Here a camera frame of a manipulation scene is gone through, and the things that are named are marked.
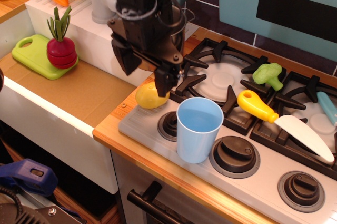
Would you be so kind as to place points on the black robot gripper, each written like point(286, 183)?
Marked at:
point(142, 34)

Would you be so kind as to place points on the yellow toy potato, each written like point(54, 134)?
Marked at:
point(147, 96)

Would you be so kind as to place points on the light blue plastic cup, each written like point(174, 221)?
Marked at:
point(198, 122)

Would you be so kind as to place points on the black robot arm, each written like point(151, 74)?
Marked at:
point(150, 32)

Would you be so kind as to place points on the stainless steel pot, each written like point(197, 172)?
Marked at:
point(178, 33)

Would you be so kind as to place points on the left black stove knob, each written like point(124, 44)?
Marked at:
point(167, 126)

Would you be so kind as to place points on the black stove knob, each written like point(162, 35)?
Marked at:
point(234, 157)
point(167, 126)
point(301, 191)

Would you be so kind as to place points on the left black stove grate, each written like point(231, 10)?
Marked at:
point(216, 71)

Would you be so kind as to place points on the white toy sink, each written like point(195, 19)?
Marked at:
point(60, 115)

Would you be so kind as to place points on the red toy radish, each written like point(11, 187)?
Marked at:
point(61, 51)

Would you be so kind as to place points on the green toy cutting board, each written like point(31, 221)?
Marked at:
point(32, 52)

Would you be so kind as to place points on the green toy broccoli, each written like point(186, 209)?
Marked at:
point(268, 74)

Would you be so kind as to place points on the middle black stove knob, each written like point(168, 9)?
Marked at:
point(234, 157)

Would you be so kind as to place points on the blue clamp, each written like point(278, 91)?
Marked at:
point(30, 176)

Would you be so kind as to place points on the teal toy microwave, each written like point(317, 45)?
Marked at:
point(309, 25)

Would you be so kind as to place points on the right black stove knob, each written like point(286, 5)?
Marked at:
point(301, 191)

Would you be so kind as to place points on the black oven door handle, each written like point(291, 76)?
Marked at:
point(145, 203)

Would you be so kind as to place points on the yellow handled toy knife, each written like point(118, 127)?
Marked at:
point(250, 102)

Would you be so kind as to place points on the teal handled utensil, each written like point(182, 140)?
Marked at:
point(328, 106)

